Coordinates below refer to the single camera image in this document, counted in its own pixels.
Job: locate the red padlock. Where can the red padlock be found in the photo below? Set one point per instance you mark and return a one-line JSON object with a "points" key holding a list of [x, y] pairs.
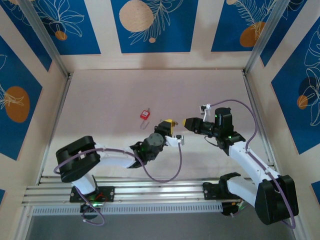
{"points": [[145, 114]]}

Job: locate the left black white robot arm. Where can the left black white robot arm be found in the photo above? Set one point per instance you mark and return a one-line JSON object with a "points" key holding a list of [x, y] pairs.
{"points": [[115, 157]]}

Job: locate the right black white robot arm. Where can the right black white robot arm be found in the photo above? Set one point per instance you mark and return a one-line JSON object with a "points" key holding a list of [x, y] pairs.
{"points": [[250, 162]]}

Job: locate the right black connector module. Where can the right black connector module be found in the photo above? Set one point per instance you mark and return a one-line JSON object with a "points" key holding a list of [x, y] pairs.
{"points": [[228, 209]]}

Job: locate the black connector module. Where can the black connector module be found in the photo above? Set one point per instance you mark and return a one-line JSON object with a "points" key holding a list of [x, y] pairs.
{"points": [[228, 209], [87, 208]]}

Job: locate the left black connector module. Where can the left black connector module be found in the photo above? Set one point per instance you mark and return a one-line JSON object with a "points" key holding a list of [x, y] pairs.
{"points": [[87, 208]]}

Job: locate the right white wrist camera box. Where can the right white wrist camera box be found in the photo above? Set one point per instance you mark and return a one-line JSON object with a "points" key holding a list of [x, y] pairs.
{"points": [[206, 111]]}

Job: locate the right aluminium side rail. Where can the right aluminium side rail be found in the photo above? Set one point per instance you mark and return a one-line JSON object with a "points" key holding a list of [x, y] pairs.
{"points": [[252, 100]]}

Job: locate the aluminium side rail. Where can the aluminium side rail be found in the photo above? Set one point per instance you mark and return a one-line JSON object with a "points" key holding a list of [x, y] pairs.
{"points": [[252, 100], [62, 100]]}

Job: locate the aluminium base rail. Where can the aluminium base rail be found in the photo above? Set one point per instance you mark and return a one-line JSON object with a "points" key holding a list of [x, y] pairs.
{"points": [[160, 190]]}

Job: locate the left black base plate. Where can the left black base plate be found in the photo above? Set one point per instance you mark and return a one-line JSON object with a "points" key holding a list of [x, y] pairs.
{"points": [[108, 193]]}

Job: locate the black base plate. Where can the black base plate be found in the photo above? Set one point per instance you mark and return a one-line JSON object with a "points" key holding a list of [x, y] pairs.
{"points": [[108, 193], [211, 191]]}

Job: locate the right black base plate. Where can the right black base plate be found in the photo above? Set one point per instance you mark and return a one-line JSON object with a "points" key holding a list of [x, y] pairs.
{"points": [[211, 191]]}

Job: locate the right aluminium frame post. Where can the right aluminium frame post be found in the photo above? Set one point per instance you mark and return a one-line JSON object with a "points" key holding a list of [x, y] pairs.
{"points": [[267, 35]]}

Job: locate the aluminium frame post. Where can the aluminium frame post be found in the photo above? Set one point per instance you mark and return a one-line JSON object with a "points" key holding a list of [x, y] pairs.
{"points": [[267, 35], [45, 37]]}

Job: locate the left aluminium side rail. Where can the left aluminium side rail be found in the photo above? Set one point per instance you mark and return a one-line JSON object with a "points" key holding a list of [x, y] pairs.
{"points": [[62, 100]]}

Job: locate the left aluminium frame post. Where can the left aluminium frame post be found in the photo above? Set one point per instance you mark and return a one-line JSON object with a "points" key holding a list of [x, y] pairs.
{"points": [[45, 37]]}

